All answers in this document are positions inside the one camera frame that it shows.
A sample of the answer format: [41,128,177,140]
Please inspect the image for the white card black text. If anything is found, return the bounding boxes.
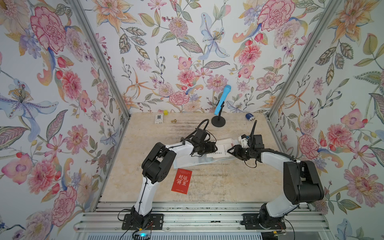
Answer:
[207,144,233,160]

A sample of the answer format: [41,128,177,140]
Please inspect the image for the red card pink characters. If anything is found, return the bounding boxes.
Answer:
[171,169,193,195]

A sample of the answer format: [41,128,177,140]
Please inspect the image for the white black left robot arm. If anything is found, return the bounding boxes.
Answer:
[130,119,218,228]

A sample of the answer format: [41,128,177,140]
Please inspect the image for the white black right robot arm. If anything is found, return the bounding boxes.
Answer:
[227,123,325,229]

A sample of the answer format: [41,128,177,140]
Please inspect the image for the small blue cylinder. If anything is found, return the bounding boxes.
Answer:
[246,113,255,121]

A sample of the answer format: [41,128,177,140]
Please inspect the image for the white playing card box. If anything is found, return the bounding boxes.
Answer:
[155,114,164,124]

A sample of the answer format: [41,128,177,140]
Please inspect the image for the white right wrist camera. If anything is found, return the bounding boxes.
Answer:
[239,135,250,148]

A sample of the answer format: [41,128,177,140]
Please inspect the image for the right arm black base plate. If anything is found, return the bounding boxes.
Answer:
[240,213,286,231]

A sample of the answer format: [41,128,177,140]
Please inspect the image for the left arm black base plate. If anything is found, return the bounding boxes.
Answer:
[122,214,164,230]

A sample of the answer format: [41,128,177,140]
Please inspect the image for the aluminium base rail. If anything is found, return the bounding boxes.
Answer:
[74,201,334,240]

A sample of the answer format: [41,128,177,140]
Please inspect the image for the aluminium corner post left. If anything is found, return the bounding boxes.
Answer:
[69,0,131,119]

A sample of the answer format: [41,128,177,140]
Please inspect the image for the aluminium corner post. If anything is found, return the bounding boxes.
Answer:
[69,0,131,119]
[267,1,340,120]

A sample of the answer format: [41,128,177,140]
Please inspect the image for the aluminium corner post right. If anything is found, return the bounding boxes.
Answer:
[267,1,340,120]

